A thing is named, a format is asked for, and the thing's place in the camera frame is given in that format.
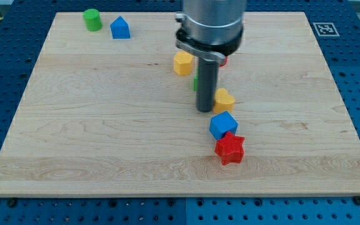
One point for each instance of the green star block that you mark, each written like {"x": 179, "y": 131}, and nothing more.
{"x": 195, "y": 81}

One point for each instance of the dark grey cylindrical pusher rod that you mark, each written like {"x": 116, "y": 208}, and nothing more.
{"x": 207, "y": 79}

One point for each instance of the red star block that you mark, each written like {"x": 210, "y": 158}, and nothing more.
{"x": 230, "y": 148}

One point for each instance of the black clamp with metal bracket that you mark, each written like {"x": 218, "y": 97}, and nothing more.
{"x": 208, "y": 35}

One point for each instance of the white fiducial marker tag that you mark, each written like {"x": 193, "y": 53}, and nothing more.
{"x": 325, "y": 29}

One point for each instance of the yellow hexagon block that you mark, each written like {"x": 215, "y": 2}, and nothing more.
{"x": 183, "y": 63}

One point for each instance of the yellow heart block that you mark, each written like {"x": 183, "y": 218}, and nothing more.
{"x": 223, "y": 101}

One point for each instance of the red block behind arm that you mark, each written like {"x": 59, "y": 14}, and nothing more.
{"x": 224, "y": 62}

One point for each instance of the green cylinder block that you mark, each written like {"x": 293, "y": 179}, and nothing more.
{"x": 92, "y": 20}

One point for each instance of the blue house-shaped block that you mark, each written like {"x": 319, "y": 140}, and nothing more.
{"x": 120, "y": 29}

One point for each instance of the blue cube block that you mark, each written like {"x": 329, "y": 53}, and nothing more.
{"x": 221, "y": 124}

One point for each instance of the wooden board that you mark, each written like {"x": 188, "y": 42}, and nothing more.
{"x": 109, "y": 118}

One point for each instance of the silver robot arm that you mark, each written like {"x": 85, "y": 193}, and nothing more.
{"x": 215, "y": 6}

